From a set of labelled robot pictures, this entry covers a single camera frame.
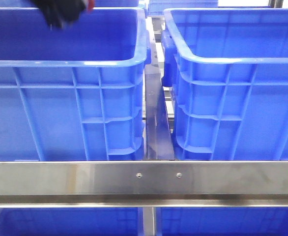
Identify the lower blue crate left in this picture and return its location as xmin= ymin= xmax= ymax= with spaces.
xmin=0 ymin=208 xmax=144 ymax=236

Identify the lower blue crate right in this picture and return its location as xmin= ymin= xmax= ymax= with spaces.
xmin=158 ymin=207 xmax=288 ymax=236

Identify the large blue crate right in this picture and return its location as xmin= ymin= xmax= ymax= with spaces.
xmin=162 ymin=8 xmax=288 ymax=161

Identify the large blue crate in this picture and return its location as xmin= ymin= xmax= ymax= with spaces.
xmin=162 ymin=8 xmax=288 ymax=161
xmin=0 ymin=7 xmax=150 ymax=161

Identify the large blue crate left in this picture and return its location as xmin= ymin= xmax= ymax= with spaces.
xmin=0 ymin=7 xmax=150 ymax=161

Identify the steel vertical post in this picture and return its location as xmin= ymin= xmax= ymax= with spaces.
xmin=143 ymin=206 xmax=157 ymax=236

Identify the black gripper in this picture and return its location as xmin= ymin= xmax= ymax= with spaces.
xmin=31 ymin=0 xmax=88 ymax=29

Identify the steel centre divider rail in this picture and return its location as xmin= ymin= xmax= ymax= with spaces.
xmin=144 ymin=41 xmax=175 ymax=161

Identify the rear blue crate right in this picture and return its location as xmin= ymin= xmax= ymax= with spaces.
xmin=148 ymin=0 xmax=218 ymax=16

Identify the stainless steel front rail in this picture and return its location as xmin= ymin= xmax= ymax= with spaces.
xmin=0 ymin=161 xmax=288 ymax=208

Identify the rear blue crate left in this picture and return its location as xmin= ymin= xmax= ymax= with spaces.
xmin=0 ymin=0 xmax=147 ymax=9

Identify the red mushroom push button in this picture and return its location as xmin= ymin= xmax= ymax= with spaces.
xmin=86 ymin=0 xmax=95 ymax=11

